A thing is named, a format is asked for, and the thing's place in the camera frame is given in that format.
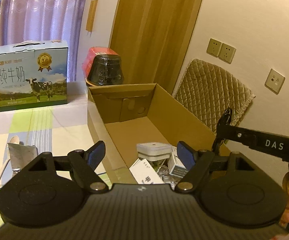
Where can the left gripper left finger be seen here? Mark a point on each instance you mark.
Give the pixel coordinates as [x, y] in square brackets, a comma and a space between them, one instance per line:
[51, 189]

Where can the double wall socket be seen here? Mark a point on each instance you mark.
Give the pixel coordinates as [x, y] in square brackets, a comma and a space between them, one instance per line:
[221, 50]

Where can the single wall outlet plate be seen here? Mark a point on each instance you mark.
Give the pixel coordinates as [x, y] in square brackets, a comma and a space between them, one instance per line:
[274, 81]

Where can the wooden door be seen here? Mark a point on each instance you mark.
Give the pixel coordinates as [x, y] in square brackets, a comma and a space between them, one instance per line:
[152, 38]

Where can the clear plastic bag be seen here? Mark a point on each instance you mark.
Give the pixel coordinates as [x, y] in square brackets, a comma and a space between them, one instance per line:
[163, 172]

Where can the right black wrapped bowl stack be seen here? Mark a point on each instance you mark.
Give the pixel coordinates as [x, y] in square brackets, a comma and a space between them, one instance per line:
[102, 67]

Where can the white speckled spoon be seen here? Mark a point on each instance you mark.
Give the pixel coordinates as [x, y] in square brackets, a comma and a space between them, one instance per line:
[14, 140]

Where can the quilted brown chair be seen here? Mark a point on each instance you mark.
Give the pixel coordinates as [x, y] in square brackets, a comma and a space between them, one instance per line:
[207, 90]

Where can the open cardboard box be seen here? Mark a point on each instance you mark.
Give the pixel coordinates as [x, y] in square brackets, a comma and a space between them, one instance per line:
[125, 115]

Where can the purple curtain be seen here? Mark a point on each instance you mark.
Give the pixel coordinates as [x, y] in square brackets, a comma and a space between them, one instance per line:
[41, 20]

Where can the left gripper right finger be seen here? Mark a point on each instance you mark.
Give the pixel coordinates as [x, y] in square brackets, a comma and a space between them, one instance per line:
[231, 189]

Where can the wooden wall strip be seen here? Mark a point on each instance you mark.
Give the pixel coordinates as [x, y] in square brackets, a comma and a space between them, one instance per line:
[91, 16]

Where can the white square plastic container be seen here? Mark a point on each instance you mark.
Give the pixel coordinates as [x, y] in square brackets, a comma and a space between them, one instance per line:
[154, 151]

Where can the silver foil pouch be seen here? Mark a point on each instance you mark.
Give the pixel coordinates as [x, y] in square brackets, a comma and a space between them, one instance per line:
[20, 156]

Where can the white mecobalamin tablet box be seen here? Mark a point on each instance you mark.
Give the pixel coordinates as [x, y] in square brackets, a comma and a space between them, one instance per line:
[144, 173]

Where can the blue milk carton box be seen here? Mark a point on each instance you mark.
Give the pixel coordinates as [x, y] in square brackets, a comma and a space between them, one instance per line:
[33, 74]

